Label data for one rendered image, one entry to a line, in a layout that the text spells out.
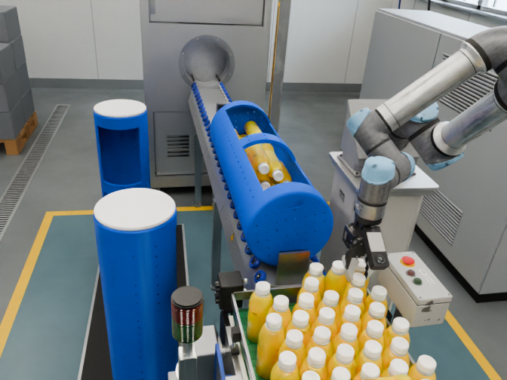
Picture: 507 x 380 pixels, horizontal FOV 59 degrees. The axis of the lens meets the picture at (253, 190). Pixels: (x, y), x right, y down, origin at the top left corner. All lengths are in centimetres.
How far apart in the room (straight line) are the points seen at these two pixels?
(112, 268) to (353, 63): 571
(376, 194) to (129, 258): 86
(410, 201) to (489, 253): 131
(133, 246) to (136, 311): 29
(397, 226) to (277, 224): 57
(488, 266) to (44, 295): 261
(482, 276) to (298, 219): 185
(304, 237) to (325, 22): 536
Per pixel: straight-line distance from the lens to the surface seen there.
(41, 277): 308
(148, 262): 160
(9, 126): 465
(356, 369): 116
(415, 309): 129
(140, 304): 172
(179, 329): 95
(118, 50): 636
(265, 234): 140
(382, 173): 113
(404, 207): 176
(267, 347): 116
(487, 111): 137
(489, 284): 314
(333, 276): 134
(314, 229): 145
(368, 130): 123
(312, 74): 673
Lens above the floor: 188
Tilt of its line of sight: 29 degrees down
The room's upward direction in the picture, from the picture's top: 4 degrees clockwise
